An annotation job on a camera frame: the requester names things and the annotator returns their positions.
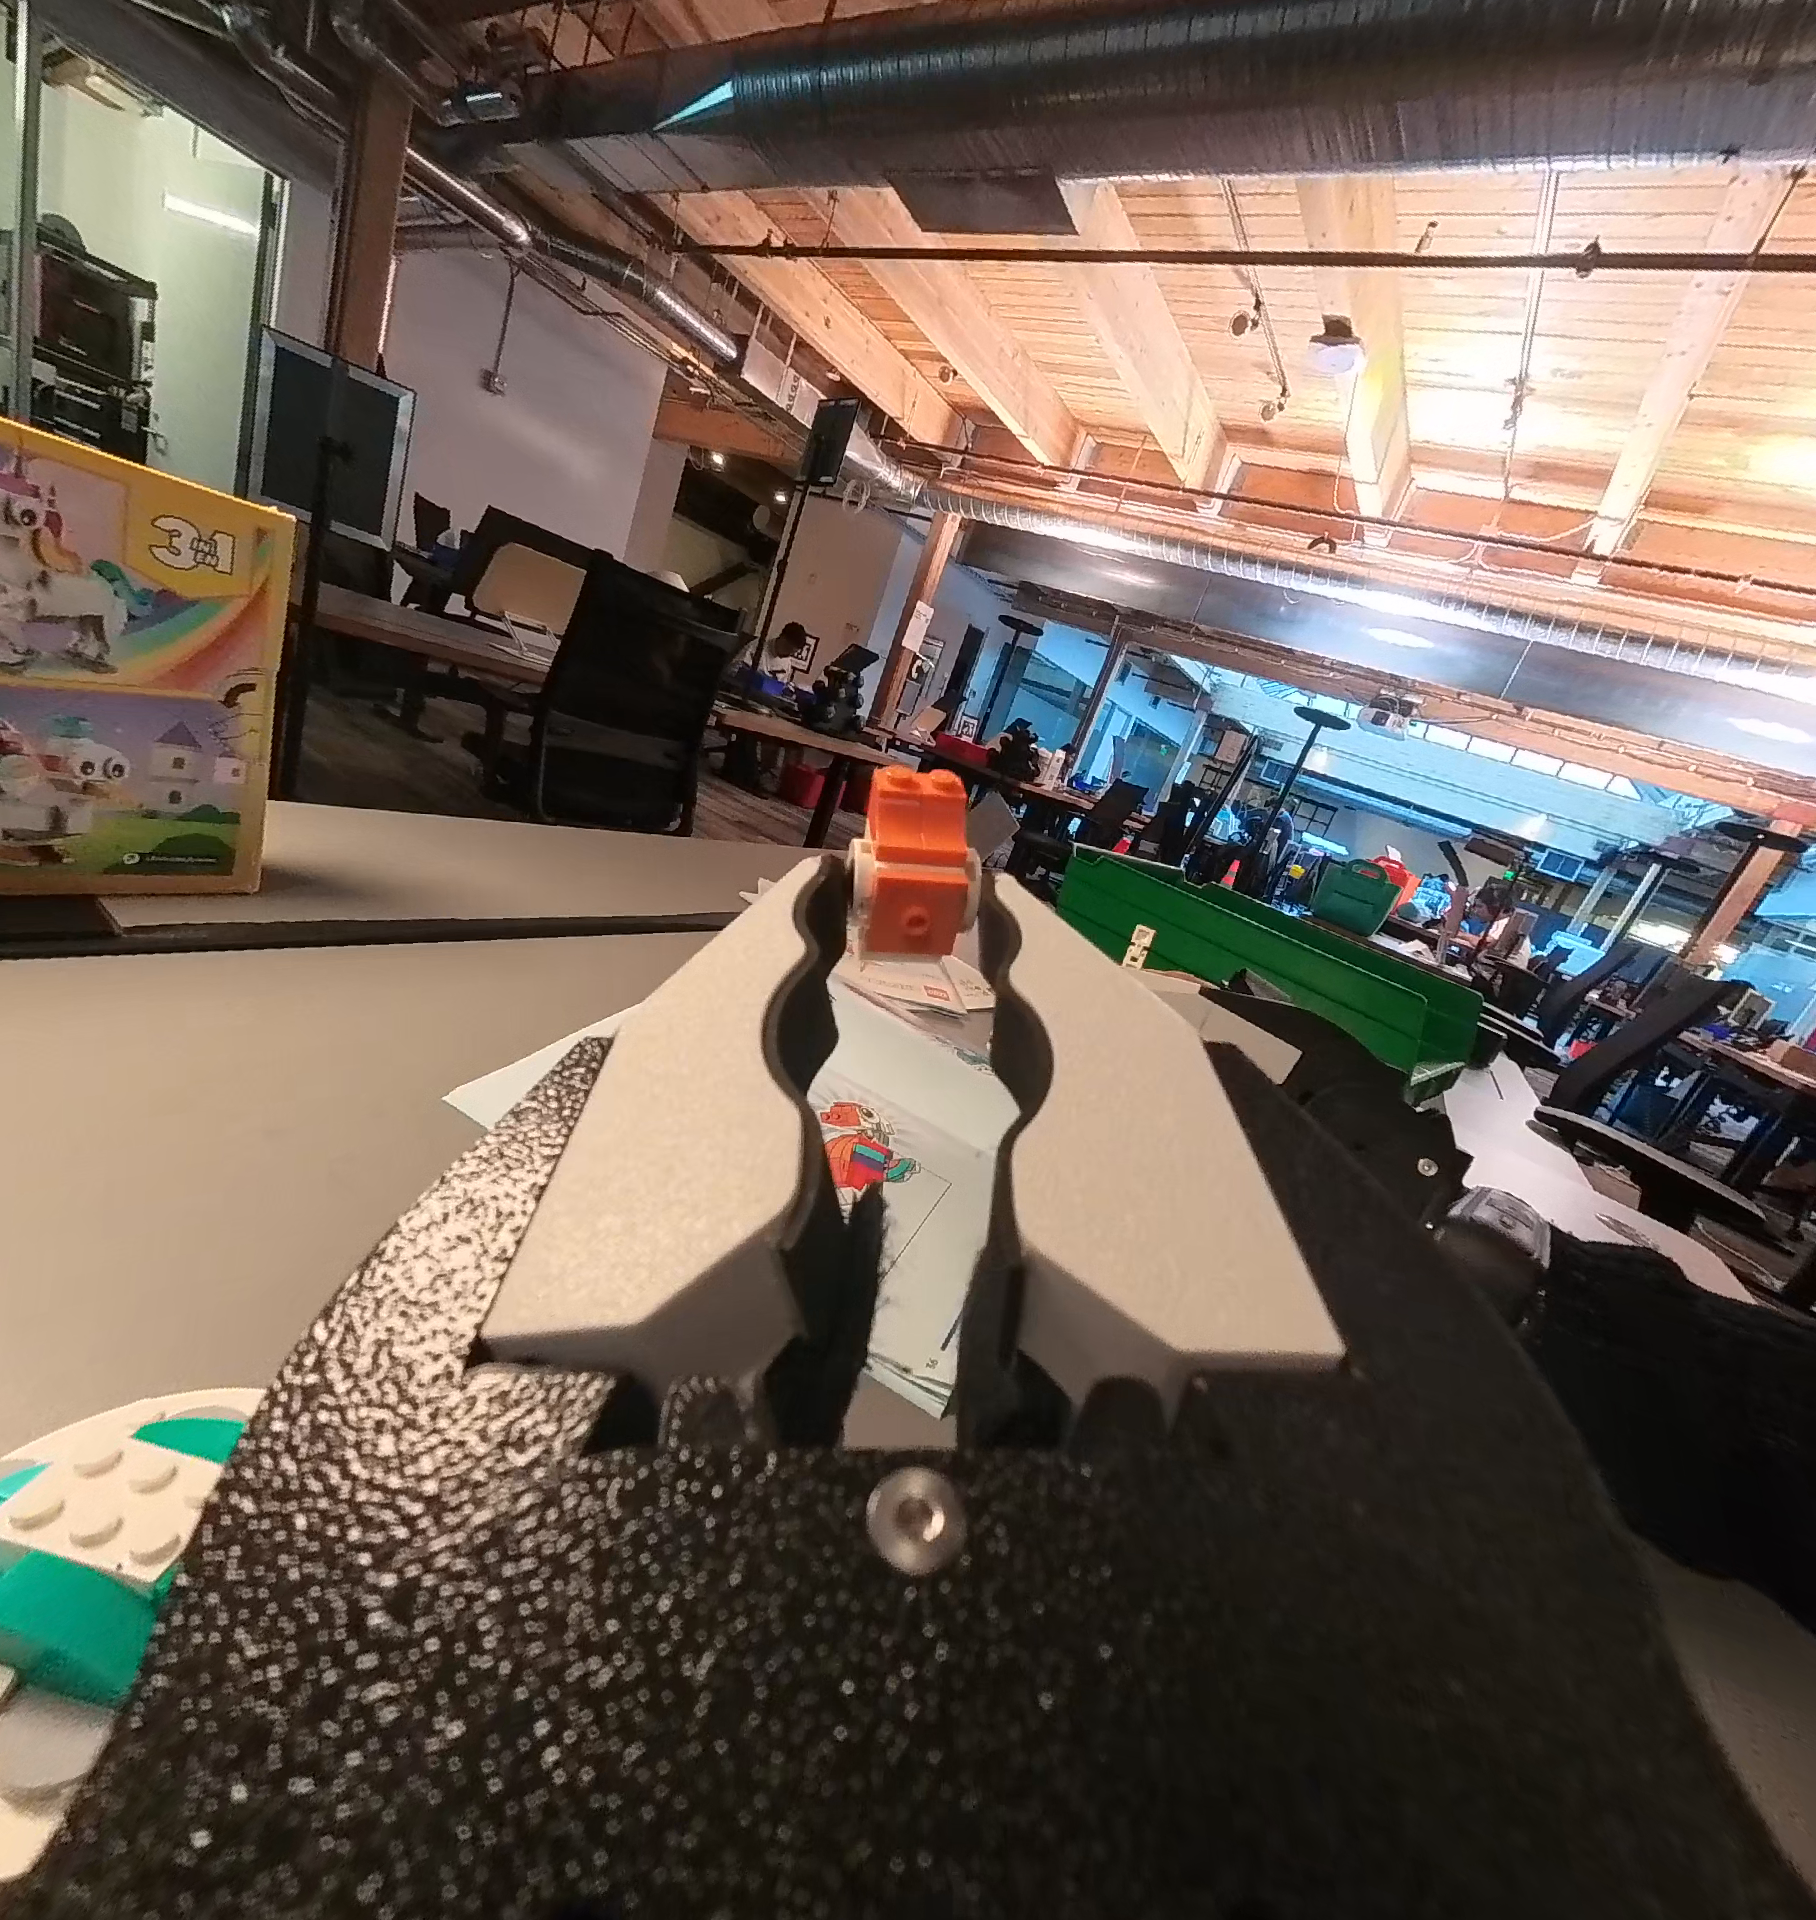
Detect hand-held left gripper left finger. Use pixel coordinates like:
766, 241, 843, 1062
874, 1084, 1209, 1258
475, 852, 852, 1402

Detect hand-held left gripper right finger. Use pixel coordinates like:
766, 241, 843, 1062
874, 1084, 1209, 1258
981, 871, 1353, 1424

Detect orange toy brick head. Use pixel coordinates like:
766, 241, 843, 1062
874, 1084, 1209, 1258
843, 767, 983, 962

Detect yellow toy set box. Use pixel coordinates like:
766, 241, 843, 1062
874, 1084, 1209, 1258
0, 399, 296, 897

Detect green plastic bin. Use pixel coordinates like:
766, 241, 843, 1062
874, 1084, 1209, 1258
1056, 845, 1482, 1109

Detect green basket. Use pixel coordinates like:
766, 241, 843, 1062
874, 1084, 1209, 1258
1304, 858, 1406, 937

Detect open pale blue instruction booklet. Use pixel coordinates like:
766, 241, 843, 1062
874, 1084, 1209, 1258
443, 1019, 1033, 1415

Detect closed instruction booklet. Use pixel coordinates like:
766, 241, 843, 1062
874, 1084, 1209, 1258
828, 959, 999, 1059

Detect wooden work table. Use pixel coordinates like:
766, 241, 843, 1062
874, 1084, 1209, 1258
712, 704, 932, 849
1674, 1019, 1816, 1308

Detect black mesh office chair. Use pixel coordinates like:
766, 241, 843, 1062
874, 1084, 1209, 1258
463, 547, 748, 839

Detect white teal loose bricks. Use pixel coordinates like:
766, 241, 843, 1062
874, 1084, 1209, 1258
0, 1389, 250, 1870

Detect black speaker on stand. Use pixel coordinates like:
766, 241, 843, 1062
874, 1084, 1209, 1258
776, 399, 861, 640

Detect black equipment rack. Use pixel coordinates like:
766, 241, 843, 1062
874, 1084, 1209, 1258
29, 218, 161, 466

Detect cone-ended ventilation duct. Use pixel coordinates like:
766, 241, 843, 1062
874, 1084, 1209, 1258
653, 0, 1816, 180

